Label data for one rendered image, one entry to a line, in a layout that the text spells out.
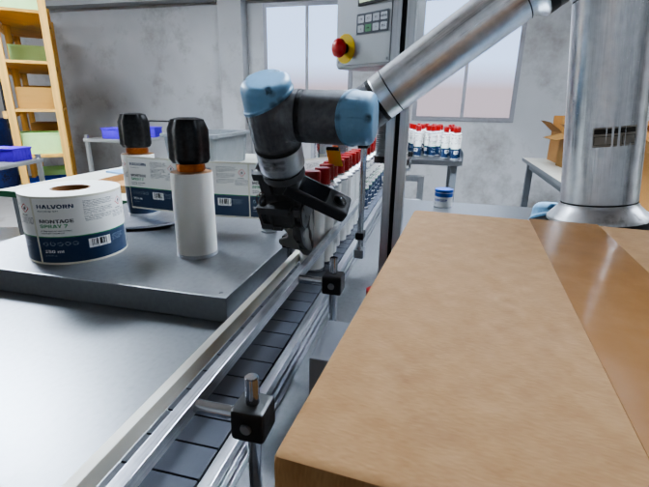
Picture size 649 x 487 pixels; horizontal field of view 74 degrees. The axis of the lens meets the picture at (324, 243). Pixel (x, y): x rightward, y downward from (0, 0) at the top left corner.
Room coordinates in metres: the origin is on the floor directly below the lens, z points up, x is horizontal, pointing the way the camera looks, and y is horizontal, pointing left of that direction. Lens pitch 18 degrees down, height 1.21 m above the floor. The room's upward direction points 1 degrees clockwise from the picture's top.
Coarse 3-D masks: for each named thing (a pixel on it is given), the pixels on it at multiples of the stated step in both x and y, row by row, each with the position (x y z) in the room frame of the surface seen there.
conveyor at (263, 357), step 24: (312, 288) 0.74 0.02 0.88; (288, 312) 0.64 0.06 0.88; (264, 336) 0.56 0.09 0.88; (288, 336) 0.56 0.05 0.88; (240, 360) 0.50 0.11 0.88; (264, 360) 0.50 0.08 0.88; (192, 384) 0.44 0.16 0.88; (240, 384) 0.45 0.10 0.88; (168, 408) 0.40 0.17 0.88; (192, 432) 0.36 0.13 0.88; (216, 432) 0.36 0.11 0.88; (168, 456) 0.33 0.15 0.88; (192, 456) 0.33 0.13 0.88; (144, 480) 0.30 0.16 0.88; (168, 480) 0.30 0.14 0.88; (192, 480) 0.30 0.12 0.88
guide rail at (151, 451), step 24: (312, 264) 0.68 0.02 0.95; (288, 288) 0.55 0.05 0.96; (264, 312) 0.48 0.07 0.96; (240, 336) 0.42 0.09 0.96; (216, 360) 0.37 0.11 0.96; (216, 384) 0.35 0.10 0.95; (192, 408) 0.31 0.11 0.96; (168, 432) 0.27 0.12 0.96; (144, 456) 0.25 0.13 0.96; (120, 480) 0.23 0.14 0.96
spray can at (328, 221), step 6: (318, 168) 0.88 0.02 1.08; (324, 168) 0.87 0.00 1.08; (324, 174) 0.87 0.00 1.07; (324, 180) 0.87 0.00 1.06; (330, 186) 0.88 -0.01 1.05; (324, 216) 0.86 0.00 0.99; (324, 222) 0.86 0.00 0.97; (330, 222) 0.87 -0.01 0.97; (324, 228) 0.86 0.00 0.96; (330, 228) 0.87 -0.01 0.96; (324, 234) 0.86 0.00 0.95; (330, 246) 0.87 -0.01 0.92; (324, 252) 0.86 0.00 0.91; (330, 252) 0.87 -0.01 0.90; (324, 258) 0.86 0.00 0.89
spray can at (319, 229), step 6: (306, 174) 0.83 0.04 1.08; (312, 174) 0.82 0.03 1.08; (318, 174) 0.83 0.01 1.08; (318, 180) 0.83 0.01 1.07; (318, 216) 0.82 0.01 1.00; (318, 222) 0.82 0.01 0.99; (318, 228) 0.82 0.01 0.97; (318, 234) 0.82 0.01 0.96; (318, 240) 0.82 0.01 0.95; (300, 252) 0.83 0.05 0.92; (300, 258) 0.83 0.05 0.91; (318, 258) 0.82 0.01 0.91; (318, 264) 0.82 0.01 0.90; (312, 270) 0.82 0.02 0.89; (318, 270) 0.82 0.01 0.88
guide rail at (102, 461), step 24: (288, 264) 0.77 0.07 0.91; (264, 288) 0.66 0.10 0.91; (240, 312) 0.57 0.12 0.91; (216, 336) 0.50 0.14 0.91; (192, 360) 0.44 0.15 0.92; (168, 384) 0.40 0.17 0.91; (144, 408) 0.36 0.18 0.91; (120, 432) 0.32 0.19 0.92; (144, 432) 0.34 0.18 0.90; (96, 456) 0.29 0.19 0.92; (120, 456) 0.31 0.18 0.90; (72, 480) 0.27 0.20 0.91; (96, 480) 0.28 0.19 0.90
